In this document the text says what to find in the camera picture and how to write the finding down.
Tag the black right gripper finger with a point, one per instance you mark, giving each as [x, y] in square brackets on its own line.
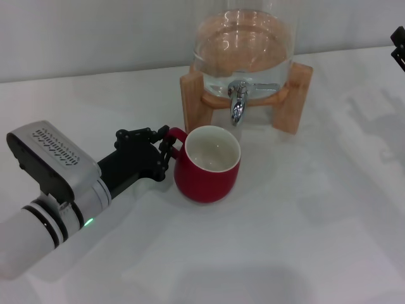
[400, 57]

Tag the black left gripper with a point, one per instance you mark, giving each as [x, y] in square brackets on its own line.
[133, 164]

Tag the red ceramic cup white inside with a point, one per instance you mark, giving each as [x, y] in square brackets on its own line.
[205, 183]

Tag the chrome faucet with lever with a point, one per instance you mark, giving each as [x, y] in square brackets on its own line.
[238, 107]

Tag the light wooden dispenser stand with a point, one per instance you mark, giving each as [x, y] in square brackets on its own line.
[193, 104]

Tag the clear glass water dispenser jar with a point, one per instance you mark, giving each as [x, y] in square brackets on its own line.
[246, 38]

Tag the silver black wrist camera box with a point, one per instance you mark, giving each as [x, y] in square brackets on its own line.
[53, 158]

